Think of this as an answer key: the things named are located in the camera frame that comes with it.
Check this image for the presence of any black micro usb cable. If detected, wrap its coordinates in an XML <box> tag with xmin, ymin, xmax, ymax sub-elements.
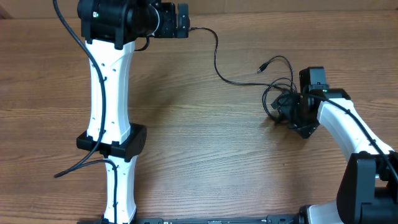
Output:
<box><xmin>188</xmin><ymin>26</ymin><xmax>293</xmax><ymax>94</ymax></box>

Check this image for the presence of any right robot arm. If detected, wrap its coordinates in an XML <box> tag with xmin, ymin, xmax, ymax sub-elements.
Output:
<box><xmin>271</xmin><ymin>88</ymin><xmax>397</xmax><ymax>223</ymax></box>

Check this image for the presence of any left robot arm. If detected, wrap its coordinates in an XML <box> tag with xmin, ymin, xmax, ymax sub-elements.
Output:
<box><xmin>76</xmin><ymin>0</ymin><xmax>190</xmax><ymax>223</ymax></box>

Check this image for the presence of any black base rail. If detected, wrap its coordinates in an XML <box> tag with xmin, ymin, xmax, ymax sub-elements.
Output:
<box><xmin>133</xmin><ymin>214</ymin><xmax>306</xmax><ymax>224</ymax></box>

